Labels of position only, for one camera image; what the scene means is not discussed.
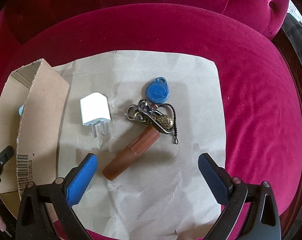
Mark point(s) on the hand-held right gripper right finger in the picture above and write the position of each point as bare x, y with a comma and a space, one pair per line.
215, 180

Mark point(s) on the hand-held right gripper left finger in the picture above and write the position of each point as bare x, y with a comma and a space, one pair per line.
82, 180

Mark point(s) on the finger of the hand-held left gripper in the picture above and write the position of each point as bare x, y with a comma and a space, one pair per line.
3, 157

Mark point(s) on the light blue lotion bottle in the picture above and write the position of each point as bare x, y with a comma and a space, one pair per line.
21, 110

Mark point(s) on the brown lipstick tube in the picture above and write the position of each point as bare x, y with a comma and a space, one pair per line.
131, 153

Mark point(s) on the cardboard box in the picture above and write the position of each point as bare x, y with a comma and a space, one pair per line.
43, 105

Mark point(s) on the white plug charger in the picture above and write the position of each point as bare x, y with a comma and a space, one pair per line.
94, 108

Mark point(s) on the key bunch with blue fob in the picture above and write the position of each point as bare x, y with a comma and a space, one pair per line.
157, 91

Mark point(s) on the brown paper sheet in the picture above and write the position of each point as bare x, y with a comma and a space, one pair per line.
141, 200

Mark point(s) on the red velvet tufted sofa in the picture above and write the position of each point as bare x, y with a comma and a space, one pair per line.
253, 105

